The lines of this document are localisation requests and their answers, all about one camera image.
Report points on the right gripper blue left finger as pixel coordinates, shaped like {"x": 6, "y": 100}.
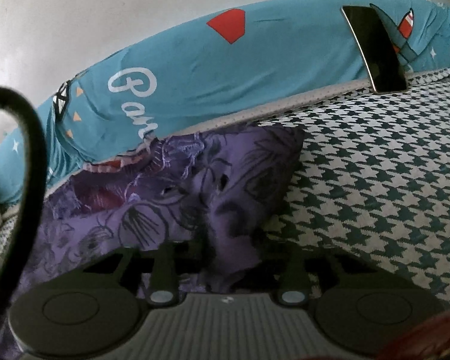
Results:
{"x": 163, "y": 287}

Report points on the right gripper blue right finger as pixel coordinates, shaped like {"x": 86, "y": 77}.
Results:
{"x": 291, "y": 285}

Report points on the purple patterned garment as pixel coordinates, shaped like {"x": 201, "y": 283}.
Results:
{"x": 221, "y": 186}

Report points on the blue white houndstooth mat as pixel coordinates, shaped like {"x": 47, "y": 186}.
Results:
{"x": 373, "y": 178}

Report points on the black smartphone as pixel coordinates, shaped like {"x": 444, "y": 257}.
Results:
{"x": 379, "y": 56}

